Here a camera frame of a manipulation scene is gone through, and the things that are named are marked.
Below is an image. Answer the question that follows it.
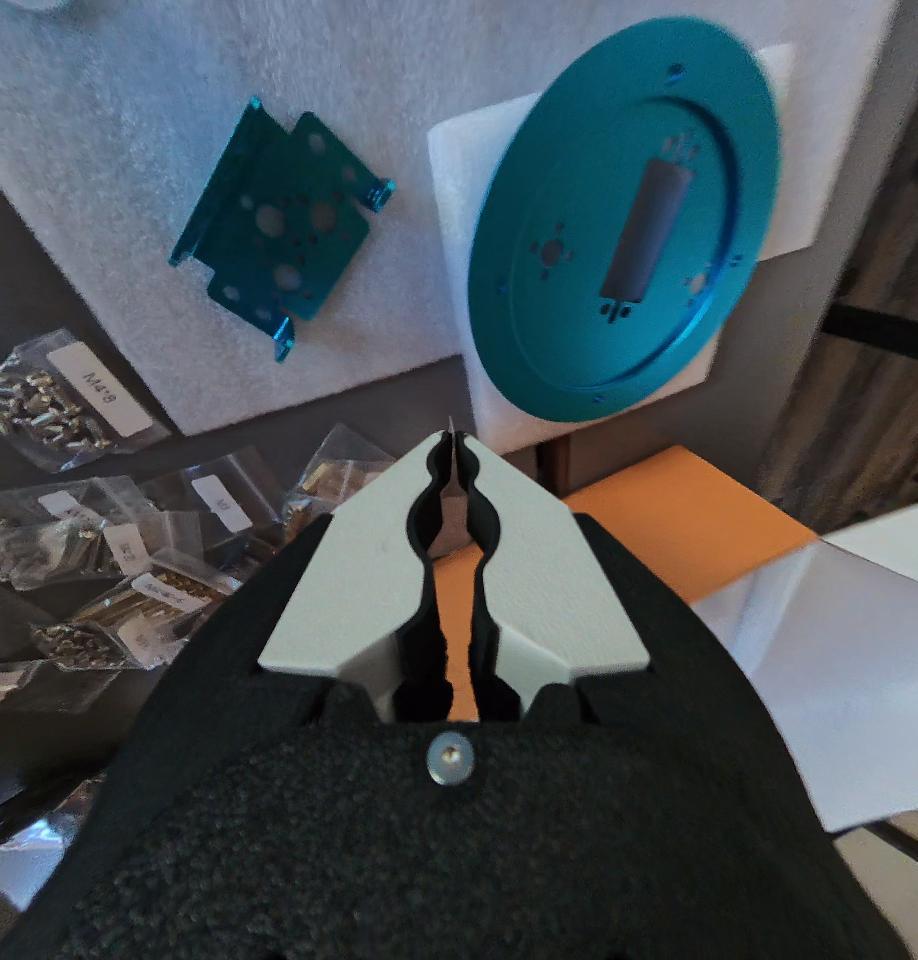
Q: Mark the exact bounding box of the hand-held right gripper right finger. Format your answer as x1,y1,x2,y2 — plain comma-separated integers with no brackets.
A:
455,433,651,725

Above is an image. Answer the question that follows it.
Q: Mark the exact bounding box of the pile of small screw bags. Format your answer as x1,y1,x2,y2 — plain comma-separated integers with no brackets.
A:
0,328,400,714

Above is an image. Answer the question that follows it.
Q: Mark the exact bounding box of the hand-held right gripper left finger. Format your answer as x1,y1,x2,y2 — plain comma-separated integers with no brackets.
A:
258,433,460,725

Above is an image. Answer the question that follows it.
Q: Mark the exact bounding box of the white foam sheet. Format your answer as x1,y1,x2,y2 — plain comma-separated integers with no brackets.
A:
0,0,901,438

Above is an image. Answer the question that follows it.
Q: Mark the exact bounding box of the black frame wooden table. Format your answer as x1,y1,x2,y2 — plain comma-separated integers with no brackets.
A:
830,300,918,365

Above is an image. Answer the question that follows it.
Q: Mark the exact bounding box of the orange and white cardboard box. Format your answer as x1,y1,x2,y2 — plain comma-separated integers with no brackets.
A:
427,444,918,960

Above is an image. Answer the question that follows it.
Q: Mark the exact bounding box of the large blue ring plate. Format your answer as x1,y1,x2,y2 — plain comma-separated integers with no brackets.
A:
468,16,783,425

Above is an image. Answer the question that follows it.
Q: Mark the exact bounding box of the blue long-eared bracket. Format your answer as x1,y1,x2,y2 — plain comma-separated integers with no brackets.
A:
168,96,396,365

